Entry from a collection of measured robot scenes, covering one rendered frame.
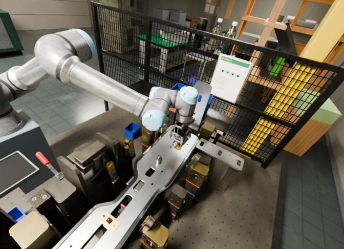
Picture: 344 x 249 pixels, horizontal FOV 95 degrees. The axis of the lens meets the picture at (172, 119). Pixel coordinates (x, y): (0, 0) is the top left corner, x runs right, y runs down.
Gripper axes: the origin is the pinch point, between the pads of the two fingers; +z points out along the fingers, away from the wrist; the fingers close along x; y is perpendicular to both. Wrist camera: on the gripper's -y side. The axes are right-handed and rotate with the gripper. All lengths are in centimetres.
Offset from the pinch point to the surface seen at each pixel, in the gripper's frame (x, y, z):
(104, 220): -6.7, 47.9, 3.0
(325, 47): 45, -63, -47
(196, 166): 13.7, 6.4, 3.1
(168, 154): -3.3, 6.0, 7.6
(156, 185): 1.4, 24.7, 5.7
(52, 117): -212, -12, 110
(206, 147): 12.7, -13.1, 9.6
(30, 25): -697, -228, 119
